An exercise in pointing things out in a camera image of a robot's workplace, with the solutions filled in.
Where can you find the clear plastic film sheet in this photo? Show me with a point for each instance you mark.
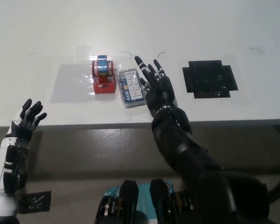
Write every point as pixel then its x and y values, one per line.
pixel 240 100
pixel 49 109

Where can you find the black floor tape patch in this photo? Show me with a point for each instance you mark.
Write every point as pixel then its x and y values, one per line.
pixel 37 201

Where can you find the black tape cross patch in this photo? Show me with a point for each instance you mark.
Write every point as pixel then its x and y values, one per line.
pixel 208 79

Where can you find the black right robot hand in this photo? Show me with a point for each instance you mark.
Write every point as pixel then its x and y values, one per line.
pixel 159 93

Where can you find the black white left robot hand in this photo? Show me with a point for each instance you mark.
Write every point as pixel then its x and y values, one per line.
pixel 22 126

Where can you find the grey rectangular paper patch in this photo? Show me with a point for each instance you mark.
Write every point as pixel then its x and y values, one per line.
pixel 72 84

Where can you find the clear plastic battery box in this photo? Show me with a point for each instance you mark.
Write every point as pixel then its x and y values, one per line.
pixel 131 88

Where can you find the red tape dispenser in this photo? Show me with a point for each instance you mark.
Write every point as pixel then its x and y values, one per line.
pixel 104 78

